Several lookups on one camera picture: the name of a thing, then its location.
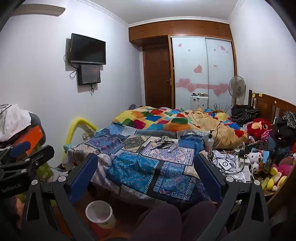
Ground dark glass bottle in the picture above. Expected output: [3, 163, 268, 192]
[261, 158, 274, 176]

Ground black wall television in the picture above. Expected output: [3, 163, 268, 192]
[70, 33, 107, 65]

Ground person's left leg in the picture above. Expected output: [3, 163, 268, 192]
[136, 204, 182, 241]

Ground small white cabinet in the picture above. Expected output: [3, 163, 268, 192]
[190, 93, 210, 109]

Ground white standing fan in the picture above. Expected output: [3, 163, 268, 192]
[228, 75, 246, 112]

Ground black cable tangle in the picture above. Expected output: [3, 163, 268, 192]
[208, 123, 247, 178]

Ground brown wooden door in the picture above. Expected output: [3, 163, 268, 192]
[142, 38, 173, 109]

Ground black striped clothes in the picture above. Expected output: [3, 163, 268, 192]
[231, 105, 259, 124]

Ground yellow plush toy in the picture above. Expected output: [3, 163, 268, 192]
[266, 167, 287, 192]

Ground green plastic bag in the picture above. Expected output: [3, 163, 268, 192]
[35, 162, 55, 183]

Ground dark grey bag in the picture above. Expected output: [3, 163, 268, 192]
[31, 113, 47, 133]

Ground white spotted plush toy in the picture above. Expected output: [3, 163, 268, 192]
[251, 162, 264, 175]

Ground person's right leg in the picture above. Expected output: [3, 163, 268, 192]
[181, 200, 219, 241]

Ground yellow foam bed rail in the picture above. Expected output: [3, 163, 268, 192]
[65, 117, 97, 151]

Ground white earphones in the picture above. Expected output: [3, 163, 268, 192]
[155, 136, 175, 145]

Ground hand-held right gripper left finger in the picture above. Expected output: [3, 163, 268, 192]
[21, 153, 99, 241]

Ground red plush toy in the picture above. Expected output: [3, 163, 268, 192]
[246, 118, 272, 141]

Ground white cloth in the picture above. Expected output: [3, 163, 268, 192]
[0, 104, 31, 142]

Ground white tube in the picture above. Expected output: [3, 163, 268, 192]
[162, 142, 179, 151]

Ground white round device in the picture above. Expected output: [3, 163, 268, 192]
[217, 160, 236, 173]

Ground wooden overhead cabinet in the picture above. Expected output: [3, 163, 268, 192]
[128, 20, 233, 44]

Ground frosted sliding door wardrobe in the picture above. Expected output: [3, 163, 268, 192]
[171, 35, 238, 110]

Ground clear pump bottle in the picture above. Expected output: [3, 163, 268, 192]
[203, 130, 214, 151]

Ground beige ceiling fan blade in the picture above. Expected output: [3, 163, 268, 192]
[11, 4, 66, 16]

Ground dark clothing pile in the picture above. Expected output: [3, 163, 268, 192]
[272, 111, 296, 158]

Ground orange box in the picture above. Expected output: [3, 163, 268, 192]
[11, 125, 44, 156]

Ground white cat plush toy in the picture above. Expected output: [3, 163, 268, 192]
[246, 148, 265, 164]

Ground pink plush toy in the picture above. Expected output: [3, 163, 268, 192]
[277, 162, 294, 176]

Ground colourful checked fleece blanket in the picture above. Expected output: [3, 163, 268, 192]
[112, 106, 249, 149]

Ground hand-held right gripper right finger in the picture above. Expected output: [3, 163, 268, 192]
[194, 153, 271, 241]

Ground wooden bed headboard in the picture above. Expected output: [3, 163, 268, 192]
[248, 90, 296, 130]

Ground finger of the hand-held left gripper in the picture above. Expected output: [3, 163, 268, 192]
[0, 145, 55, 179]
[0, 141, 31, 164]

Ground blue patchwork bed sheet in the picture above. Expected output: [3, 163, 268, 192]
[67, 123, 213, 204]

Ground small black wall monitor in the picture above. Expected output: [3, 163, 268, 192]
[77, 64, 101, 86]

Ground white waste bin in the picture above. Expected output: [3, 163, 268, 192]
[85, 200, 116, 230]

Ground person's leg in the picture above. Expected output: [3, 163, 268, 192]
[136, 204, 182, 241]
[181, 200, 219, 241]

